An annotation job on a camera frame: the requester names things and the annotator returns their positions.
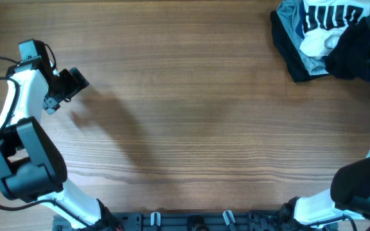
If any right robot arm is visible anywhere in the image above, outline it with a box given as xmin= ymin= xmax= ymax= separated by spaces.
xmin=277 ymin=16 xmax=370 ymax=230

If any navy blue garment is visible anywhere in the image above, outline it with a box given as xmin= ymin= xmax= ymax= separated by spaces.
xmin=295 ymin=1 xmax=305 ymax=39

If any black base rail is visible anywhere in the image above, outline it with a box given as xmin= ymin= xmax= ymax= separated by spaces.
xmin=52 ymin=210 xmax=339 ymax=231

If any white printed t-shirt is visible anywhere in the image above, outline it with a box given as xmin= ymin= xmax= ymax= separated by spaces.
xmin=299 ymin=0 xmax=370 ymax=58

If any black t-shirt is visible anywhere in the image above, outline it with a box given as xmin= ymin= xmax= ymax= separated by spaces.
xmin=323 ymin=18 xmax=370 ymax=82

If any grey striped garment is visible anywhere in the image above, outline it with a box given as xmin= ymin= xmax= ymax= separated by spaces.
xmin=276 ymin=0 xmax=328 ymax=75

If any black folded garment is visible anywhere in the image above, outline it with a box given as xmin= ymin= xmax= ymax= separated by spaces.
xmin=270 ymin=11 xmax=320 ymax=83

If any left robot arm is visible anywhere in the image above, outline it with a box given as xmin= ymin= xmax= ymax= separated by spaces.
xmin=0 ymin=63 xmax=119 ymax=230

